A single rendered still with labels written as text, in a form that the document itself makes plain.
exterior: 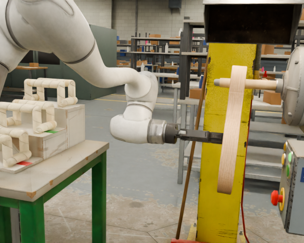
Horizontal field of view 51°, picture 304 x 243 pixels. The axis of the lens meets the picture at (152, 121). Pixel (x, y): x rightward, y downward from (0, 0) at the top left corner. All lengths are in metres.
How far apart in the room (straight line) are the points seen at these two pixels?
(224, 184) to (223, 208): 1.23
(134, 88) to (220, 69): 0.94
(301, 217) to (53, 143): 0.90
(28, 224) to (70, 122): 0.49
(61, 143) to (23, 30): 0.70
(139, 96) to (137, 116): 0.07
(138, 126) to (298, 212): 0.58
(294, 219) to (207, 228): 1.47
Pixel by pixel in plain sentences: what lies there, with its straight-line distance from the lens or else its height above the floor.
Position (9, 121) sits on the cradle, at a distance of 1.43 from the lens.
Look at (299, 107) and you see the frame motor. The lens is 1.02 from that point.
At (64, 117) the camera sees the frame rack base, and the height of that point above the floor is 1.07.
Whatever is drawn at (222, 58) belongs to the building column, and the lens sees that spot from 1.99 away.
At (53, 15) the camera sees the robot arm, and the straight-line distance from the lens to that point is 0.70.
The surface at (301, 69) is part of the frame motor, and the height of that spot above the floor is 1.31.
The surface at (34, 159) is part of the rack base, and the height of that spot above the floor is 0.94.
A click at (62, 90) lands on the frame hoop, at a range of 1.39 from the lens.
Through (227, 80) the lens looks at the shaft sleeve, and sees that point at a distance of 1.10.
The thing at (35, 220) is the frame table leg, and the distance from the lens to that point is 1.07.
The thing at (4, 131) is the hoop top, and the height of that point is 1.04.
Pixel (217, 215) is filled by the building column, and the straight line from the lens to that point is 2.24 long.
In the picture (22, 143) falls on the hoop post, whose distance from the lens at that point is 1.24.
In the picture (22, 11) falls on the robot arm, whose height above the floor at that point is 1.41.
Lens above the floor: 1.34
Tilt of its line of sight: 12 degrees down
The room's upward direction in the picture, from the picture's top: 2 degrees clockwise
